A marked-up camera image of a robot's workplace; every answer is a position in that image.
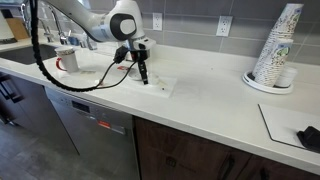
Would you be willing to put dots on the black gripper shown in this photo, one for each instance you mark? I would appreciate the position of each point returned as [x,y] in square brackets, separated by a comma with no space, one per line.
[140,56]

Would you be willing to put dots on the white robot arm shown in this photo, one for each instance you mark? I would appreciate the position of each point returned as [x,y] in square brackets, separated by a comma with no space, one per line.
[122,24]

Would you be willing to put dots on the patterned paper cup in mug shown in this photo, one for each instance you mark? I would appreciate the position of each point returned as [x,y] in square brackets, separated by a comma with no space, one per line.
[64,50]

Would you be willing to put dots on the white round cup tray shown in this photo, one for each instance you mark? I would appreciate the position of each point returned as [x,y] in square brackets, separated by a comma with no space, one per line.
[247,77]

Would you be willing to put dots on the red sauce packet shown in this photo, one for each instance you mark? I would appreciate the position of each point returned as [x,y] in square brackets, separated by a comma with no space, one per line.
[123,68]

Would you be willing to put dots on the white placemat sheet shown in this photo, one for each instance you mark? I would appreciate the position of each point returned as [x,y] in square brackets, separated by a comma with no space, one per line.
[163,89]

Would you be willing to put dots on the stainless steel dishwasher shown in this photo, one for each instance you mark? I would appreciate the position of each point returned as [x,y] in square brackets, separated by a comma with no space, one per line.
[103,136]

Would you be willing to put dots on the chrome sink faucet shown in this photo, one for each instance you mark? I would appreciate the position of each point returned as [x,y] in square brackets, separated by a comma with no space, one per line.
[27,21]

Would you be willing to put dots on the dark wood cabinet doors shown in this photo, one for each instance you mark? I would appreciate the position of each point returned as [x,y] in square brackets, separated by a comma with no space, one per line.
[169,154]

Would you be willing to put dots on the wooden cutting board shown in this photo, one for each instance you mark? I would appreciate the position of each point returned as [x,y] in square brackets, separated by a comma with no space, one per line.
[17,27]

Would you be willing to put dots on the short stack paper cups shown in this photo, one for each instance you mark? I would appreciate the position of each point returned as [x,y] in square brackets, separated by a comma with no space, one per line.
[276,60]

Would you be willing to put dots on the stack of white lids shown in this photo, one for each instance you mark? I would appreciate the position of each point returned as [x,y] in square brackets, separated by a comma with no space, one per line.
[286,77]

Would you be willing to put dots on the tall stack paper cups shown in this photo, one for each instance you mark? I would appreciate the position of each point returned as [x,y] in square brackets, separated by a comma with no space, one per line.
[283,28]

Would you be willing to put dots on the white cutting board mat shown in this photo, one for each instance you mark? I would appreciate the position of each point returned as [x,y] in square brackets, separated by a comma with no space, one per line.
[287,126]

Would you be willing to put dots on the black object on mat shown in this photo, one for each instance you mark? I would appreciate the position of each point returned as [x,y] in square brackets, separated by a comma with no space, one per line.
[310,138]

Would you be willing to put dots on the white mug red handle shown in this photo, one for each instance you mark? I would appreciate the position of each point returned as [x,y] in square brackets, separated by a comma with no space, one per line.
[67,63]

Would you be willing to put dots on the wall power outlet right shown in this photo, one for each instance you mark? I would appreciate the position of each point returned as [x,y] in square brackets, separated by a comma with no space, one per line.
[224,26]

